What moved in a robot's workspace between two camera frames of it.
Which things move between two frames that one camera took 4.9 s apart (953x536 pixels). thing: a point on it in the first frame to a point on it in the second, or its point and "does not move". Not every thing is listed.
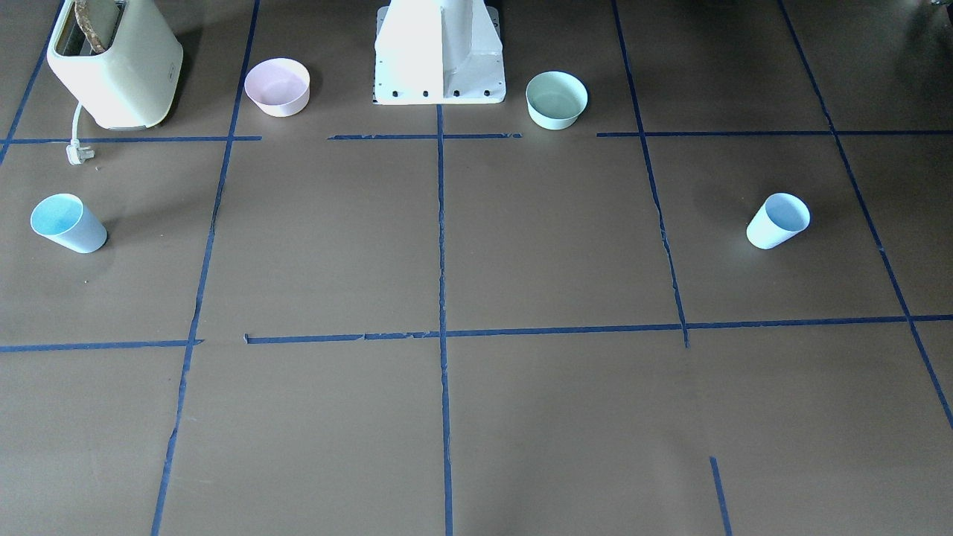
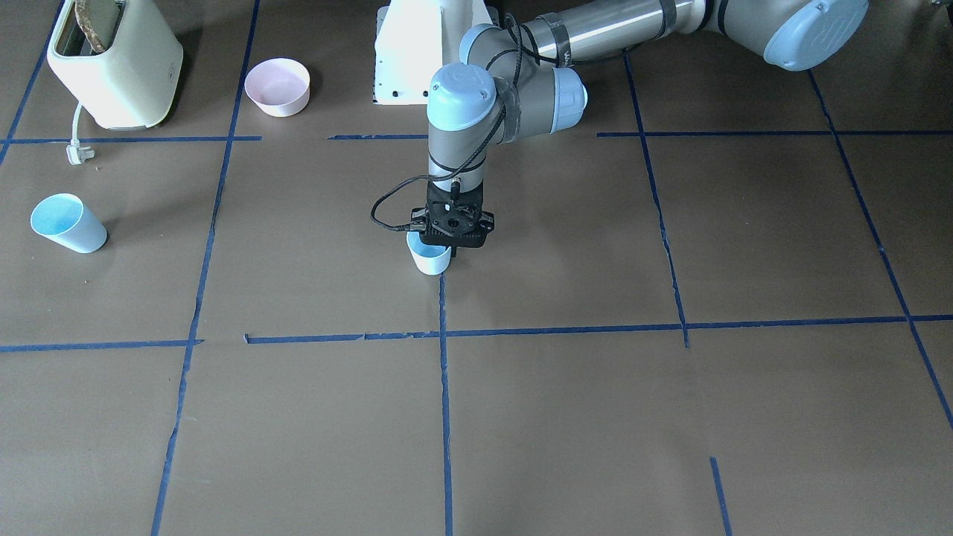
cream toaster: x=131 y=85 does not move
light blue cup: x=780 y=217 to x=431 y=259
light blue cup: x=66 y=219 does not move
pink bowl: x=278 y=86 does not move
